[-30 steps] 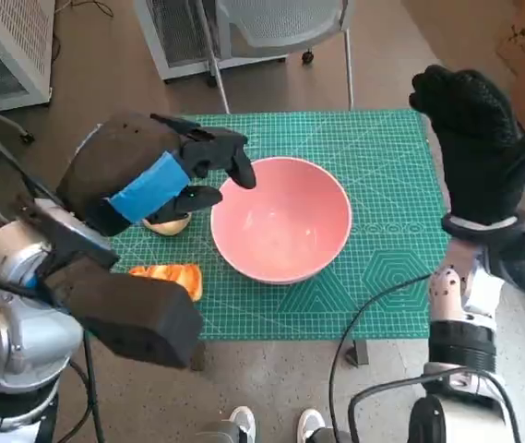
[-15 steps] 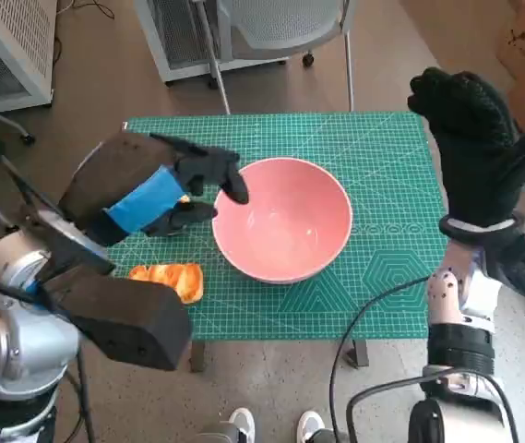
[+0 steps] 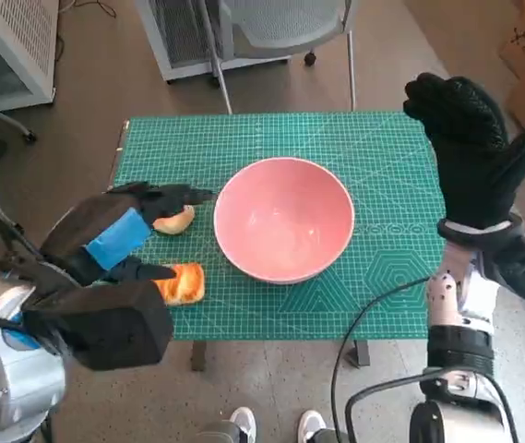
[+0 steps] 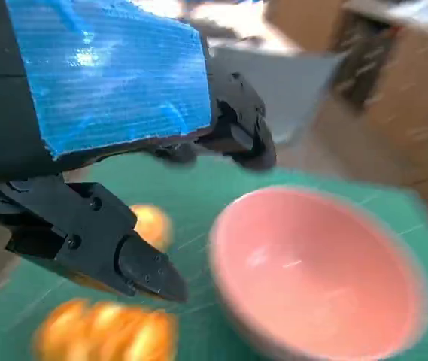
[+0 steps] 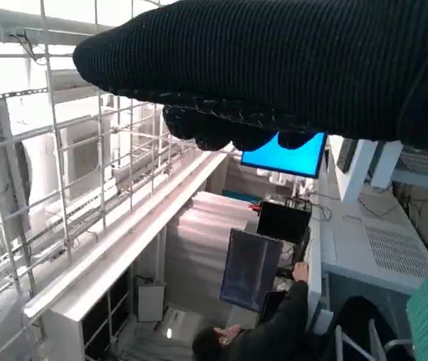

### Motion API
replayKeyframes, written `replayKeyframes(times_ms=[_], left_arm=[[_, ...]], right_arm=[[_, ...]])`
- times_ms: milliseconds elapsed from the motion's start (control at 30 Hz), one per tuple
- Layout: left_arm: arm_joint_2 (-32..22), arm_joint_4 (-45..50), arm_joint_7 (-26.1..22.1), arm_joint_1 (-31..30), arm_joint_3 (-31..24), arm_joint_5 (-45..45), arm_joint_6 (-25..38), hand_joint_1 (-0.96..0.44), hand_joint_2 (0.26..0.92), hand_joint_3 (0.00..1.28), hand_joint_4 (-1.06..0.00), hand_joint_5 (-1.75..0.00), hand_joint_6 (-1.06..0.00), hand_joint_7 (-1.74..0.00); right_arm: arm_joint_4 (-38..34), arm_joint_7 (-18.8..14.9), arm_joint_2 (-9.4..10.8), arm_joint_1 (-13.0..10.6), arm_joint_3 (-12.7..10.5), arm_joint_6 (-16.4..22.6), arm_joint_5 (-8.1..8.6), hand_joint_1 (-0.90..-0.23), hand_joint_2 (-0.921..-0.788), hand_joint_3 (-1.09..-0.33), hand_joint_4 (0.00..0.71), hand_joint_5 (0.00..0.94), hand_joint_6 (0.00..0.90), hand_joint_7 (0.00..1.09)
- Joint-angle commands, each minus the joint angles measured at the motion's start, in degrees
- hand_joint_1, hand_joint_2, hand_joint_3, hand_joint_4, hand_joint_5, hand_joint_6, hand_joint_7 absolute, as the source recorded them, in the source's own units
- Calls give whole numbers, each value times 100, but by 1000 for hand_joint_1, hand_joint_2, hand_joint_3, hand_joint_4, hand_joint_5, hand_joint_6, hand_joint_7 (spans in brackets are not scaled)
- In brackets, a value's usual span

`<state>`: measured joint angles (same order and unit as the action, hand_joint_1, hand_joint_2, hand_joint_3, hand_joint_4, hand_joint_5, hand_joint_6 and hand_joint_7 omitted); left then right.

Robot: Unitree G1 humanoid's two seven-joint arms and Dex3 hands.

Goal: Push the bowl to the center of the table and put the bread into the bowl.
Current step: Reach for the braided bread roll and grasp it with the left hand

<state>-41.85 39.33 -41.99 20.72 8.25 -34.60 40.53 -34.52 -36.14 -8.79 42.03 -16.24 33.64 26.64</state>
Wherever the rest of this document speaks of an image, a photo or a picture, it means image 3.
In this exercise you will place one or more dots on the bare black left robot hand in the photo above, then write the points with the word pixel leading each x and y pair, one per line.
pixel 105 221

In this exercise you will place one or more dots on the grey table leg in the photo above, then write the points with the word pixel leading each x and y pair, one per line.
pixel 198 355
pixel 359 353

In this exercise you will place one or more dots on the white perforated cabinet on casters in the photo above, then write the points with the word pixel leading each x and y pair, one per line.
pixel 174 46

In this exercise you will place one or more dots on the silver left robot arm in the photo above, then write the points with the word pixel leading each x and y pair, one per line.
pixel 13 369

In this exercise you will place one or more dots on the pink bowl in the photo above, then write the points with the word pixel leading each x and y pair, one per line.
pixel 285 217

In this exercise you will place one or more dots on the green cutting mat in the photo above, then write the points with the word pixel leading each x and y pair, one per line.
pixel 266 134

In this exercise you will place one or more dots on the white shoe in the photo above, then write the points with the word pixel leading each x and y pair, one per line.
pixel 242 422
pixel 311 422

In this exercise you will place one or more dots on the grey mesh chair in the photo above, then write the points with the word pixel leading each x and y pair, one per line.
pixel 289 23

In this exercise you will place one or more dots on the round toy bread bun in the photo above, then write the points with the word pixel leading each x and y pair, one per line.
pixel 174 226

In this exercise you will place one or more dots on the grey office chair base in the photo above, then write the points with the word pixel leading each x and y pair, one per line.
pixel 30 136

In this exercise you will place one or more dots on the large white perforated cabinet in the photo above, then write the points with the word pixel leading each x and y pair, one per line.
pixel 13 46

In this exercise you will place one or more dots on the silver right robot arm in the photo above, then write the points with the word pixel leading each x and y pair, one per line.
pixel 451 300

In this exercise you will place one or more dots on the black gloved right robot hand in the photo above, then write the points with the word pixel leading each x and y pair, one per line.
pixel 474 161

